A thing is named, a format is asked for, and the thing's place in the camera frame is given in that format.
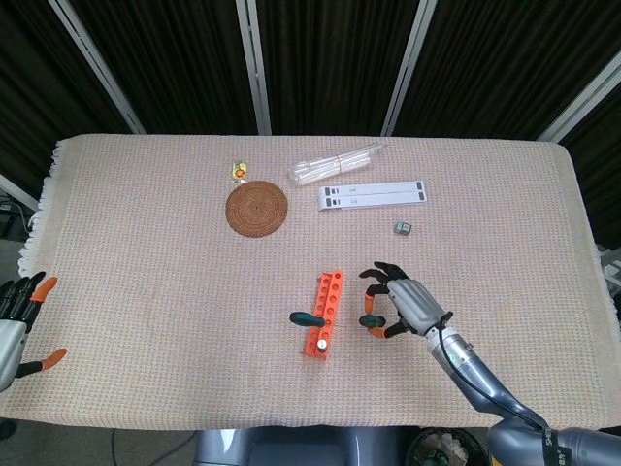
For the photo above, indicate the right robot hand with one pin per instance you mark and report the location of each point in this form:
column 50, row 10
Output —
column 415, row 303

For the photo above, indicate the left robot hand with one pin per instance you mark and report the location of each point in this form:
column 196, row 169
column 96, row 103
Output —
column 9, row 340

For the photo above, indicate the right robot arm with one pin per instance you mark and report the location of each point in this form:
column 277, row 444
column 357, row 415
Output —
column 466, row 364

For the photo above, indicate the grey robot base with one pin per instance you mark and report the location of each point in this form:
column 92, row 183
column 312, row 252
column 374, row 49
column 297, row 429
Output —
column 301, row 449

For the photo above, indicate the orange tool holder block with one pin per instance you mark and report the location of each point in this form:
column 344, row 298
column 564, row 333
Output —
column 332, row 291

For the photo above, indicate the white folding laptop stand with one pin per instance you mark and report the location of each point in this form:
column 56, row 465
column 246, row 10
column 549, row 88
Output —
column 373, row 196

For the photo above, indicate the small green box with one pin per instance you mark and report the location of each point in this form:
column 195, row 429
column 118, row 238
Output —
column 402, row 227

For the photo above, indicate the beige woven tablecloth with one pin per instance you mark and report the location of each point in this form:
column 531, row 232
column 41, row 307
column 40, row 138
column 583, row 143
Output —
column 145, row 291

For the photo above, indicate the black waste bin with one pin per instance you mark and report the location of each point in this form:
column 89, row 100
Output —
column 446, row 449

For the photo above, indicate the bundle of clear plastic tubes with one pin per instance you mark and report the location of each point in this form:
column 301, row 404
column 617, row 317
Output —
column 330, row 165

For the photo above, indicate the round woven rattan coaster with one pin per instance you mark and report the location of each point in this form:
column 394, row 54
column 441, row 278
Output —
column 256, row 209

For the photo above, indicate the white metal rack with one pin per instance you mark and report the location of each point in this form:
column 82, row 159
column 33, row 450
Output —
column 612, row 272

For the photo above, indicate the small yellow snack packet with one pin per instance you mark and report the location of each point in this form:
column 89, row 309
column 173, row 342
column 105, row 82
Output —
column 238, row 171

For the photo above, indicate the white partition frame post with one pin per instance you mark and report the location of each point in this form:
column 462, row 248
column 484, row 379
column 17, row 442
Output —
column 254, row 73
column 582, row 103
column 409, row 68
column 17, row 191
column 97, row 68

